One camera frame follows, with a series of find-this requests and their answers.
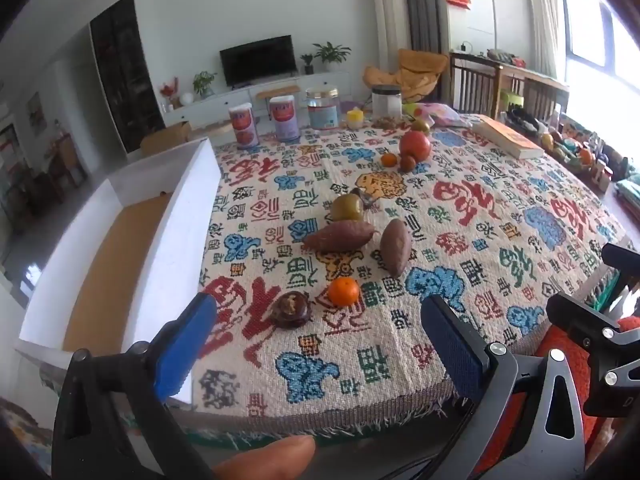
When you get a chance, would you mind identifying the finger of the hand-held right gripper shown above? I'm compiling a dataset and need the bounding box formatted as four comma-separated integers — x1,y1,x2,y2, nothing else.
601,242,640,292
545,293,640,357

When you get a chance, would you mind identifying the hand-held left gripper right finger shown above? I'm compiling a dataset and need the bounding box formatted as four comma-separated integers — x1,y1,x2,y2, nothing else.
420,294,586,480

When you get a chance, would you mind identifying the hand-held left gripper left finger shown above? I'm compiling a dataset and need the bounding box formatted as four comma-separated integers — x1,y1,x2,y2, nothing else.
52,291,219,480

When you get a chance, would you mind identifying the dark brown mangosteen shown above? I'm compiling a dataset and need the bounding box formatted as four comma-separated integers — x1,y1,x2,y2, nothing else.
269,290,315,329

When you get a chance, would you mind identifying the brown sweet potato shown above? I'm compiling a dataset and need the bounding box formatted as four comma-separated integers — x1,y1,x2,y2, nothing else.
379,218,413,279
301,220,377,254

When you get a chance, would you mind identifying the white cardboard box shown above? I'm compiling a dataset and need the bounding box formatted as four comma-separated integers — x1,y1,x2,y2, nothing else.
15,137,223,406

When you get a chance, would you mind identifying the yellow-green pear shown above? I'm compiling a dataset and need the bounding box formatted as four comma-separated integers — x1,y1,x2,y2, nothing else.
330,193,365,222

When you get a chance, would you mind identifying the large red apple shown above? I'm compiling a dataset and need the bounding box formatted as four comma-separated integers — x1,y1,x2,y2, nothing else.
398,130,432,162

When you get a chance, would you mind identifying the person's left hand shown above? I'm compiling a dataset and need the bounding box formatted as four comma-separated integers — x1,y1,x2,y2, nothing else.
214,435,317,480

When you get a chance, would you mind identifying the red knit cloth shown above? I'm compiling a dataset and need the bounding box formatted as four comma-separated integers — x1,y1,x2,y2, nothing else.
472,312,640,478

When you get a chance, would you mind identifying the folded green cloth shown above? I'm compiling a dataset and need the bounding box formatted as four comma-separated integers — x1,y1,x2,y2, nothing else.
615,170,640,201

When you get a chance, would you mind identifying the row of colourful toys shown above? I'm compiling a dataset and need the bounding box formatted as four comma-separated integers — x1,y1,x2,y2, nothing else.
537,115,616,191

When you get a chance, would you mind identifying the printed woven blanket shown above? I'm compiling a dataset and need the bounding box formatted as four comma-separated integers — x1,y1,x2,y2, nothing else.
185,112,631,448

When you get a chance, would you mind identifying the thick orange-covered book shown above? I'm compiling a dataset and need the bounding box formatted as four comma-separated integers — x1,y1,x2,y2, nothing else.
471,115,546,160

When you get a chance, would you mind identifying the black bag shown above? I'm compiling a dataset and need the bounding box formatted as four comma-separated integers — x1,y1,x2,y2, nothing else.
502,105,543,133

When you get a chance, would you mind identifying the floral sofa cover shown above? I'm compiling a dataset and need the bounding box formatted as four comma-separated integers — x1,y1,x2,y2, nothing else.
0,395,56,476

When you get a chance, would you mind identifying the brown cardboard box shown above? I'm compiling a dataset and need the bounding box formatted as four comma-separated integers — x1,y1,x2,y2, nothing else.
140,122,192,156

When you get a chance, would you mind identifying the bright window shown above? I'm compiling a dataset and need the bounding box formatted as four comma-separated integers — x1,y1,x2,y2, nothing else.
560,0,640,126

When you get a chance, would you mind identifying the dining table with chairs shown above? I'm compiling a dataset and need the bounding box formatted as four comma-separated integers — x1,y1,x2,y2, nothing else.
30,120,88,201

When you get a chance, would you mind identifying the pink can with orange picture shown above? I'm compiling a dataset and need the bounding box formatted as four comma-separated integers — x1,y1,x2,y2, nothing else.
229,102,260,150

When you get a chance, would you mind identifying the pink and green snack bag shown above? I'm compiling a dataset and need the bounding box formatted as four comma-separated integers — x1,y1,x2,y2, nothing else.
404,102,473,128

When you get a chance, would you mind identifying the pile of clothes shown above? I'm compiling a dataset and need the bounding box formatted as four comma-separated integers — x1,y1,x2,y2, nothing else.
485,49,528,68

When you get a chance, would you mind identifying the white television cabinet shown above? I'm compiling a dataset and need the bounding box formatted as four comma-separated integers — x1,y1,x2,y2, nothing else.
160,71,351,131

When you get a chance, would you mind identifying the pink can with purple label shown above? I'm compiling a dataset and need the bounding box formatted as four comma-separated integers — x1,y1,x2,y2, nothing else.
268,95,301,142

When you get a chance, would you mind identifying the white sheer curtain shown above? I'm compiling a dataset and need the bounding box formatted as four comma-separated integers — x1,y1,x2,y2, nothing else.
522,0,566,81

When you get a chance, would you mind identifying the vase of red flowers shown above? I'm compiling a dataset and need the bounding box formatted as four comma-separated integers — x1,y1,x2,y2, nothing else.
160,77,181,111

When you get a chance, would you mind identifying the clear jar with black lid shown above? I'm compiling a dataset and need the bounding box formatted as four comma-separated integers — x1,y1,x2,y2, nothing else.
371,85,403,120

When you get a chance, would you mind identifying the potted green plant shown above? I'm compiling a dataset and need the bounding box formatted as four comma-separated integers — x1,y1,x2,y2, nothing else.
192,71,218,100

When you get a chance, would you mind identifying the small wooden stool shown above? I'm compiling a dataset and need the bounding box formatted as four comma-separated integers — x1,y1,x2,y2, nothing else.
255,85,301,106

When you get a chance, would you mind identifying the clear jar with gold lid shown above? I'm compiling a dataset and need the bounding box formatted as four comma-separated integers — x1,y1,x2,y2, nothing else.
305,87,342,132

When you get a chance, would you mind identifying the chair with orange cushion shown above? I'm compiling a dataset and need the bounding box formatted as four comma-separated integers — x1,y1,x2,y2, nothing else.
362,49,451,106

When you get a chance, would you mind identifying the tall black glass cabinet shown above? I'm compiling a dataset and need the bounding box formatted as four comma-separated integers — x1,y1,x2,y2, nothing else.
89,0,167,155

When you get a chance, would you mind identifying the black flat television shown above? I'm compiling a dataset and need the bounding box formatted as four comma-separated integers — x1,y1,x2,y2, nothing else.
220,35,297,87

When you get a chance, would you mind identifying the grey curtain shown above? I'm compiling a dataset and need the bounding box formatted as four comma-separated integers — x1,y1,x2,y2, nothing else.
387,0,451,56

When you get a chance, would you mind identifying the large leafy potted plant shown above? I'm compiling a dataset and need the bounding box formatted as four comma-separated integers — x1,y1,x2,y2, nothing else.
313,41,352,73

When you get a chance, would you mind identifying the white standing air conditioner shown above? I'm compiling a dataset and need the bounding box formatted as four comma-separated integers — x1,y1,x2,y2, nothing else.
370,0,416,106

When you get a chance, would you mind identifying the framed wall picture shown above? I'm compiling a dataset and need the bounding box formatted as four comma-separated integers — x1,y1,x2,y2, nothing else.
26,91,48,136

